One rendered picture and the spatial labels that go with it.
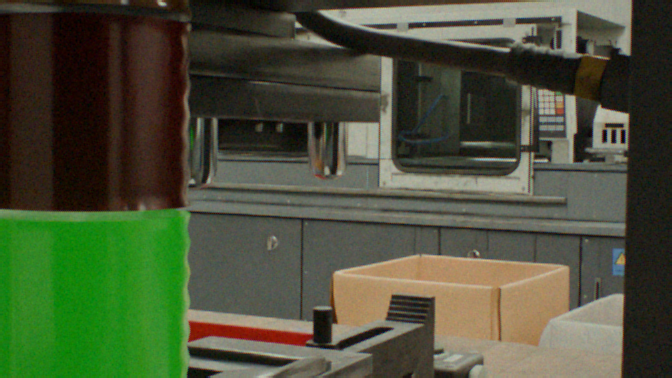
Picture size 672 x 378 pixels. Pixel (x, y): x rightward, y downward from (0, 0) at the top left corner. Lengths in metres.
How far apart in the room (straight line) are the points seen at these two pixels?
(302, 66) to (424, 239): 4.90
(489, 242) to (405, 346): 4.55
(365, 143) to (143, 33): 5.35
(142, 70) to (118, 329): 0.04
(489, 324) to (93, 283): 2.57
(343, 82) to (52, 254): 0.35
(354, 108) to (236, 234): 5.42
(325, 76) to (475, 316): 2.27
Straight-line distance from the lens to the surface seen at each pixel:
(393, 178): 5.41
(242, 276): 5.95
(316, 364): 0.52
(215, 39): 0.43
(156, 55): 0.19
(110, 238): 0.19
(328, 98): 0.51
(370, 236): 5.51
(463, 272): 3.35
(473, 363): 0.84
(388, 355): 0.67
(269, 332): 0.78
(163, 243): 0.19
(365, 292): 2.89
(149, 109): 0.19
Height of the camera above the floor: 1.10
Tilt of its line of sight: 3 degrees down
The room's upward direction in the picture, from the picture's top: 1 degrees clockwise
